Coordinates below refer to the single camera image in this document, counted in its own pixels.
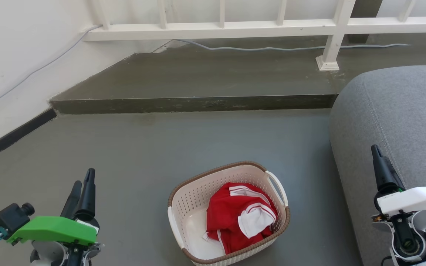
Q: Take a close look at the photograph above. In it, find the grey fabric sofa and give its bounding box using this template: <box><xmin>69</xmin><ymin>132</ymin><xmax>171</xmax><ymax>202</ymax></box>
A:
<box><xmin>328</xmin><ymin>65</ymin><xmax>426</xmax><ymax>266</ymax></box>

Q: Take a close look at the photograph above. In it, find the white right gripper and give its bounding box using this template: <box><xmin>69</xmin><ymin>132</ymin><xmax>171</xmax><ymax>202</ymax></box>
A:
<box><xmin>371</xmin><ymin>144</ymin><xmax>426</xmax><ymax>216</ymax></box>

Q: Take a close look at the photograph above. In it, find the cream laundry basket brown rim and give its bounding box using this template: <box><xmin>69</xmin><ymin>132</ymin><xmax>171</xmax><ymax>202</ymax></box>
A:
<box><xmin>167</xmin><ymin>161</ymin><xmax>290</xmax><ymax>266</ymax></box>

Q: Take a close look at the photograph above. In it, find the red and white garment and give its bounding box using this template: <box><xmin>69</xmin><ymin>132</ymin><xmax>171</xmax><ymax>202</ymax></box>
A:
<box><xmin>203</xmin><ymin>182</ymin><xmax>278</xmax><ymax>255</ymax></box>

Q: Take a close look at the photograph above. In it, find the black baseboard strip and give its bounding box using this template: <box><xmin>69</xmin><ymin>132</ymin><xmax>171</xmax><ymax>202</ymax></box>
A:
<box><xmin>0</xmin><ymin>108</ymin><xmax>57</xmax><ymax>166</ymax></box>

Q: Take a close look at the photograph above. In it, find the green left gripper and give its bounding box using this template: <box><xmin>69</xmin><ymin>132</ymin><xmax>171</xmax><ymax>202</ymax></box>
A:
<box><xmin>7</xmin><ymin>168</ymin><xmax>100</xmax><ymax>246</ymax></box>

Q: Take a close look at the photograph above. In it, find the white wooden railing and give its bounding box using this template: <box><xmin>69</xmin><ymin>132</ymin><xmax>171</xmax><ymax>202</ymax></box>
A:
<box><xmin>83</xmin><ymin>0</ymin><xmax>426</xmax><ymax>71</ymax></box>

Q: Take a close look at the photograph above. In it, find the dark pillar behind railing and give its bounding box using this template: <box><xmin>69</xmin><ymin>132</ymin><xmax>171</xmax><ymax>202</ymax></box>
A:
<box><xmin>348</xmin><ymin>0</ymin><xmax>383</xmax><ymax>43</ymax></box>

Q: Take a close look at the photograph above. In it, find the thin grey cable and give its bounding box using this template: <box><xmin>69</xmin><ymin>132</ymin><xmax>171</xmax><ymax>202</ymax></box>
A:
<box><xmin>0</xmin><ymin>24</ymin><xmax>412</xmax><ymax>112</ymax></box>

